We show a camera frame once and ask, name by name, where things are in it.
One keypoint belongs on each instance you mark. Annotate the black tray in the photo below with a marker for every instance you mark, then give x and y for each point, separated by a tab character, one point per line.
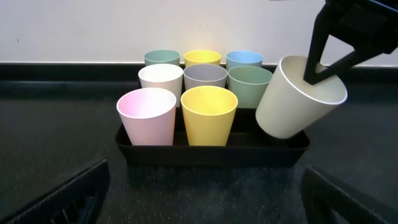
211	155

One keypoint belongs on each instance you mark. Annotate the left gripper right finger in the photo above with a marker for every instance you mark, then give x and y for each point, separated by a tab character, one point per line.
323	199

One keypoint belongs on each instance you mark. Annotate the blue cup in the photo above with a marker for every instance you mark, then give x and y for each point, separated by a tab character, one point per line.
244	59

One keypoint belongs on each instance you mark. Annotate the white cup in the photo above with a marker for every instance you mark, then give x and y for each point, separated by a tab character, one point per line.
286	105
160	77

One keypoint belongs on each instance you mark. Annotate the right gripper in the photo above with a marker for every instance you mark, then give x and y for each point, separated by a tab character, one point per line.
363	21

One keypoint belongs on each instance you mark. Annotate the dark green cup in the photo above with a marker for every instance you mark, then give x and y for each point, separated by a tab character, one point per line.
161	56

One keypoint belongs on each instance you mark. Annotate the light green cup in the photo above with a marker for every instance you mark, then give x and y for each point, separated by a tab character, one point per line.
248	90

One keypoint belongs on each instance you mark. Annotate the grey cup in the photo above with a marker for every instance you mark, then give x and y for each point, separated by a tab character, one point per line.
205	76

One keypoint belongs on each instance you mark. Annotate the yellow cup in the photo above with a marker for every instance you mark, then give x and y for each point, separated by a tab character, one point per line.
208	124
202	57

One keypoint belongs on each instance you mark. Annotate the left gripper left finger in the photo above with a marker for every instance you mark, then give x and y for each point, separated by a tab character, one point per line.
71	193

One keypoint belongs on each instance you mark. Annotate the pink cup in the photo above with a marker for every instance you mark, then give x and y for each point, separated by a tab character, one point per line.
149	124

